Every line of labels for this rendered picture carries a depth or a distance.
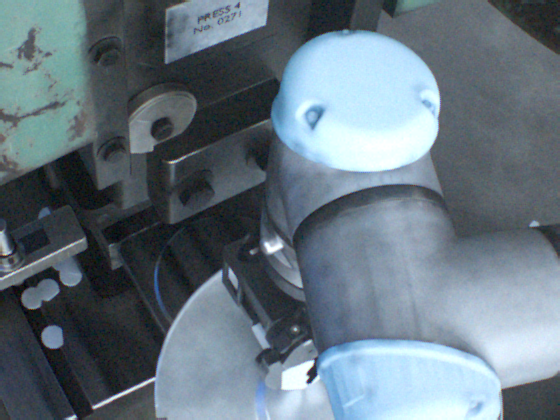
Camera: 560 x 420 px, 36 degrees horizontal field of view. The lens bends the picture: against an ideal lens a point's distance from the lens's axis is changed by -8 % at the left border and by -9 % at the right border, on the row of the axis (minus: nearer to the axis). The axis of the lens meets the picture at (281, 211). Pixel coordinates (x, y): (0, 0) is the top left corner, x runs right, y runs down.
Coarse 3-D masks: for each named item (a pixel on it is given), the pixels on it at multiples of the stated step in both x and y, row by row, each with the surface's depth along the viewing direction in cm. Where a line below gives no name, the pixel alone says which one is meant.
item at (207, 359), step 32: (224, 288) 75; (192, 320) 74; (224, 320) 74; (192, 352) 72; (224, 352) 73; (256, 352) 73; (160, 384) 71; (192, 384) 71; (224, 384) 72; (256, 384) 72; (320, 384) 72; (160, 416) 69; (224, 416) 70; (256, 416) 71; (288, 416) 70; (320, 416) 71
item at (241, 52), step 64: (128, 0) 48; (192, 0) 51; (256, 0) 55; (128, 64) 53; (192, 64) 57; (256, 64) 61; (192, 128) 61; (256, 128) 62; (128, 192) 65; (192, 192) 62
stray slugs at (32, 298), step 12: (60, 264) 84; (72, 264) 84; (60, 276) 84; (72, 276) 84; (36, 288) 83; (48, 288) 83; (24, 300) 82; (36, 300) 82; (48, 300) 82; (48, 336) 80; (60, 336) 81
